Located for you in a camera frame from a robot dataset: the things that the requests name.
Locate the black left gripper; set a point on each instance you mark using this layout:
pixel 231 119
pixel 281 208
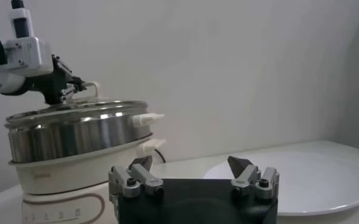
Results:
pixel 52 85

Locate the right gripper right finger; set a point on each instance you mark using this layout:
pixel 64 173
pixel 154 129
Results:
pixel 248 176

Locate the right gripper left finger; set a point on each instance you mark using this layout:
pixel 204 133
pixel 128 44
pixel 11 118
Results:
pixel 142 178

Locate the round glass pot lid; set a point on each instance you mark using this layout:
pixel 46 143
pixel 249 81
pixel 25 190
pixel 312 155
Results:
pixel 106 106

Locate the stainless steel steamer basket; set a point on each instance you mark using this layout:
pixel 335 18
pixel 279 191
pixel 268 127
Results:
pixel 75 137

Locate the round white plate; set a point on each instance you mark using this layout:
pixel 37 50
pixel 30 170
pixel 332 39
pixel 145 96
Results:
pixel 313 182

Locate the cream electric cooker pot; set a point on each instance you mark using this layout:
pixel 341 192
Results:
pixel 75 176

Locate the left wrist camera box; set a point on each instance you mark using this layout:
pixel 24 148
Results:
pixel 30 58

